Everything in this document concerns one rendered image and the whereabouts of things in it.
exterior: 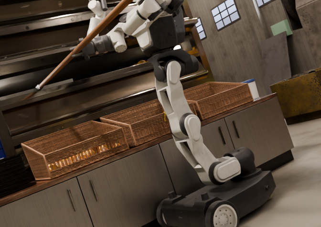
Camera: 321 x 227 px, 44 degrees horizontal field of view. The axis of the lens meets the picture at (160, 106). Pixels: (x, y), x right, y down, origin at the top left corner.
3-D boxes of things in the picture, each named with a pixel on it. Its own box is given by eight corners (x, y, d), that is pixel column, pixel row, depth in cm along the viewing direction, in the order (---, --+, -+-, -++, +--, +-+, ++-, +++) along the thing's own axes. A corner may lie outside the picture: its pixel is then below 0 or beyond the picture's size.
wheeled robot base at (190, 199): (236, 190, 284) (221, 147, 284) (293, 191, 240) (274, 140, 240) (165, 230, 251) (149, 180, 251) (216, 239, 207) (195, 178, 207)
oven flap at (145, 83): (11, 136, 272) (1, 112, 278) (206, 74, 363) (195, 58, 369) (11, 133, 269) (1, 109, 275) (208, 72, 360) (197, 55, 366)
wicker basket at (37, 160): (32, 181, 272) (19, 143, 272) (103, 154, 302) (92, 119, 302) (50, 180, 231) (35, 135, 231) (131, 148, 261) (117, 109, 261)
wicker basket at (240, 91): (169, 128, 334) (159, 97, 334) (219, 109, 362) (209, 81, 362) (202, 121, 292) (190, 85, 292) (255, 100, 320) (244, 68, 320)
